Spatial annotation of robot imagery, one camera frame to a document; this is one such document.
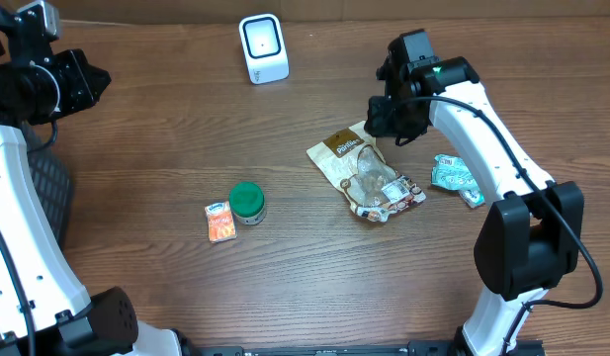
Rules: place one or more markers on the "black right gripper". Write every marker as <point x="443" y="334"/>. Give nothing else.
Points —
<point x="382" y="129"/>

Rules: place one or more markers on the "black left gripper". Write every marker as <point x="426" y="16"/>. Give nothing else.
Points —
<point x="89" y="84"/>

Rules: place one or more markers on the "teal wet wipes pack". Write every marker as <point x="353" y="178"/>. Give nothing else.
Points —
<point x="451" y="173"/>

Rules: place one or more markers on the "brown Pantree snack pouch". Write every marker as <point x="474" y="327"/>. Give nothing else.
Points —
<point x="352" y="163"/>

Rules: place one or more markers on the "green lid jar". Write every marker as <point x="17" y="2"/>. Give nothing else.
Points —
<point x="247" y="203"/>

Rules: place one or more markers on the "orange Kleenex tissue pack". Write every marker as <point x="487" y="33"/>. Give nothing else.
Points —
<point x="221" y="226"/>

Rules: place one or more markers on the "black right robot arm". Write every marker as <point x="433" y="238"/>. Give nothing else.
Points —
<point x="530" y="237"/>

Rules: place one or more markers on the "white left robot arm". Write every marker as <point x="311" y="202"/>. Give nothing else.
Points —
<point x="44" y="308"/>

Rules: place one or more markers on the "white barcode scanner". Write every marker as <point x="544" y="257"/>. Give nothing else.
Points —
<point x="264" y="49"/>

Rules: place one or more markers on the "brown cardboard backdrop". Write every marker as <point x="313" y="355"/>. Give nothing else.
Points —
<point x="232" y="11"/>

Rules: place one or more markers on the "grey plastic mesh basket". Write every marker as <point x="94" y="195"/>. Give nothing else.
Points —
<point x="54" y="186"/>

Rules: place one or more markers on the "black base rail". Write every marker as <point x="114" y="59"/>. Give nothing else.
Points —
<point x="334" y="350"/>

